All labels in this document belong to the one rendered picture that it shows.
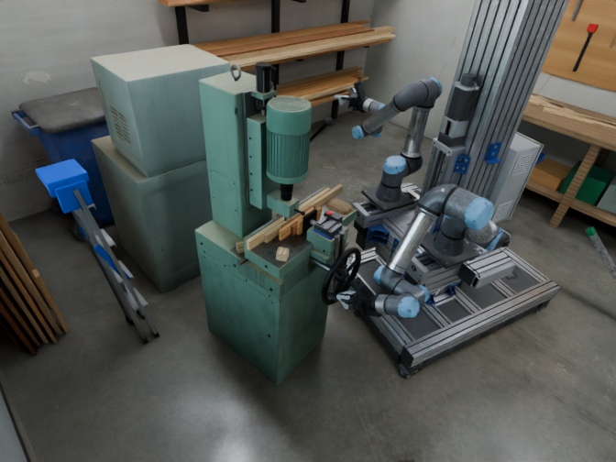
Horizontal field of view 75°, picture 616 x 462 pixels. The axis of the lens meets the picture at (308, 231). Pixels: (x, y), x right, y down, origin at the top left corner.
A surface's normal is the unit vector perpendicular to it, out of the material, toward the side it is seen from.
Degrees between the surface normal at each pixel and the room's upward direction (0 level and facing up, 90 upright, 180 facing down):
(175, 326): 0
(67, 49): 90
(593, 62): 90
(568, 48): 90
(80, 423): 0
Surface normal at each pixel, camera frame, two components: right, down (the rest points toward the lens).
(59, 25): 0.68, 0.48
